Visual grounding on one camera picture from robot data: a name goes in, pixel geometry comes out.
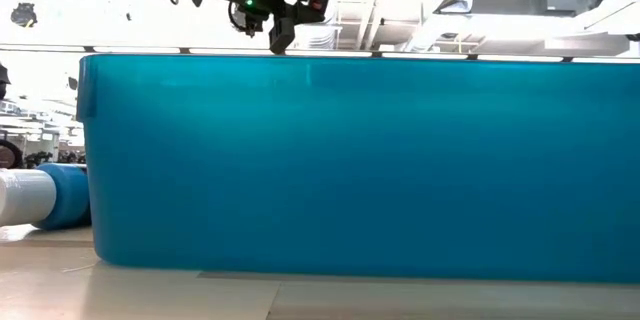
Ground blue plastic bin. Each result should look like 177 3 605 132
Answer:
76 53 640 284

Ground dark hanging ceiling fixture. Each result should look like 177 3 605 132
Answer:
10 2 39 29

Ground dark round object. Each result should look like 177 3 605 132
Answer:
0 139 24 170

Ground horizontal rail black clips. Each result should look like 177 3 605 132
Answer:
0 45 640 62

